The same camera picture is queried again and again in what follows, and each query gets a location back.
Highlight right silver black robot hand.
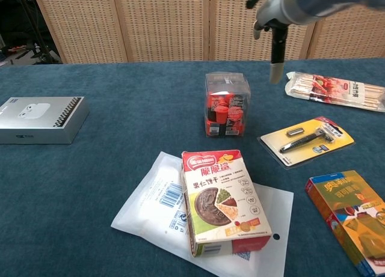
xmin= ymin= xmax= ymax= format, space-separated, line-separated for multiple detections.
xmin=245 ymin=0 xmax=290 ymax=85

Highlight small transparent box red capsules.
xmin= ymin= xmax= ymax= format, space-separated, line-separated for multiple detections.
xmin=205 ymin=72 xmax=251 ymax=138

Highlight red white biscuit box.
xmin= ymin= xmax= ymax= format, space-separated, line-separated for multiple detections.
xmin=181 ymin=149 xmax=273 ymax=258

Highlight orange yellow snack box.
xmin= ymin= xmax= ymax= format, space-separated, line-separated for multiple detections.
xmin=305 ymin=169 xmax=385 ymax=277

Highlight silver earbuds box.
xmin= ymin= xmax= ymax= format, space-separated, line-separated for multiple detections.
xmin=0 ymin=96 xmax=90 ymax=145

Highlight wicker folding screen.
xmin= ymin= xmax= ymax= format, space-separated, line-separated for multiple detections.
xmin=31 ymin=0 xmax=385 ymax=64

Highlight bamboo skewers pack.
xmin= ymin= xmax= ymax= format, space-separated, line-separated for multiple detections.
xmin=285 ymin=72 xmax=385 ymax=113

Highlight yellow razor blister pack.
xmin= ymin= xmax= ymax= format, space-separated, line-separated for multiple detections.
xmin=258 ymin=116 xmax=355 ymax=169

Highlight blue felt table cover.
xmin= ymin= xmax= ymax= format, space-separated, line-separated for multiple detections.
xmin=0 ymin=58 xmax=385 ymax=277

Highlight black tripod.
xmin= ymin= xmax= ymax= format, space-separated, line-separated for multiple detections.
xmin=14 ymin=0 xmax=61 ymax=64

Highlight white plastic pouch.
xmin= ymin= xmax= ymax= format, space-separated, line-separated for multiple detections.
xmin=111 ymin=151 xmax=294 ymax=277

